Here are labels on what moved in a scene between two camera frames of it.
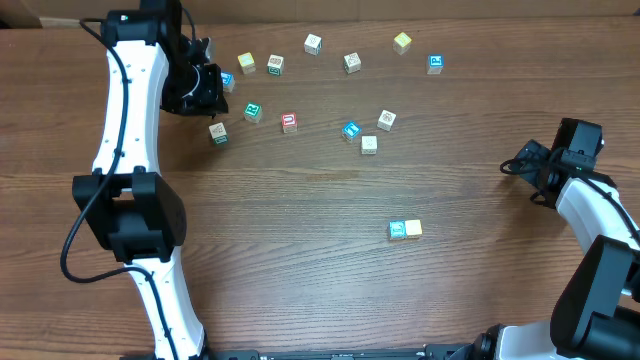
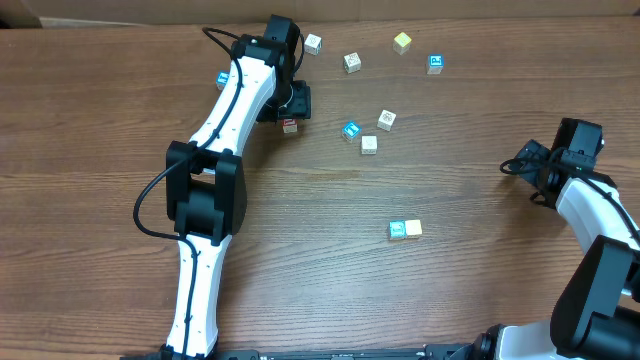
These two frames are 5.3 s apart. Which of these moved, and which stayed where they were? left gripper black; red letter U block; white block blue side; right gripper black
Moved: left gripper black
Stayed: red letter U block; white block blue side; right gripper black
